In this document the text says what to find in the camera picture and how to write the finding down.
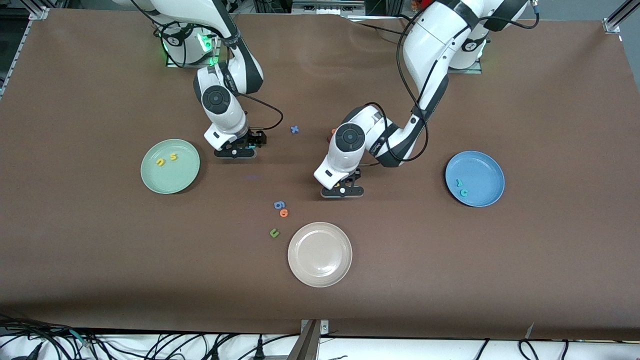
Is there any light green plate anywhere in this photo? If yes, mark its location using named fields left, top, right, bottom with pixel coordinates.
left=140, top=138, right=201, bottom=195

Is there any beige plate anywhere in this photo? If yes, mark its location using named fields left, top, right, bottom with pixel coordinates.
left=287, top=222, right=353, bottom=288

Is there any brown paper table cover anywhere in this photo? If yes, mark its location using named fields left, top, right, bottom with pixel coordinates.
left=0, top=9, right=640, bottom=342

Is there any blue plate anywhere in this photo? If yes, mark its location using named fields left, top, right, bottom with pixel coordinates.
left=445, top=150, right=506, bottom=208

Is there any grey equipment box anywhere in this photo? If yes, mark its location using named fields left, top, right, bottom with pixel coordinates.
left=291, top=0, right=366, bottom=16

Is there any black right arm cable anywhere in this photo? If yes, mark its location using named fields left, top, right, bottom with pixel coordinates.
left=130, top=0, right=285, bottom=132

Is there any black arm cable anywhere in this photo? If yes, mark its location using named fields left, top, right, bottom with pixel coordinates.
left=361, top=0, right=430, bottom=166
left=130, top=0, right=285, bottom=132

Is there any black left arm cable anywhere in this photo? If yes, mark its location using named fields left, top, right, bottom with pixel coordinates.
left=361, top=0, right=430, bottom=166

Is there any metal corner bracket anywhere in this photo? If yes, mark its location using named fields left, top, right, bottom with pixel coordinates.
left=300, top=319, right=331, bottom=337

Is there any aluminium frame beam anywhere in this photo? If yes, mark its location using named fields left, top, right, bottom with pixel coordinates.
left=287, top=320, right=321, bottom=360

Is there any aluminium frame corner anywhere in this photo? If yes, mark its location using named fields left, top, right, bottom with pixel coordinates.
left=0, top=0, right=50, bottom=98
left=602, top=0, right=640, bottom=34

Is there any teal cable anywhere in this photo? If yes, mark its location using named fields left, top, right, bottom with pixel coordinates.
left=67, top=327, right=96, bottom=348

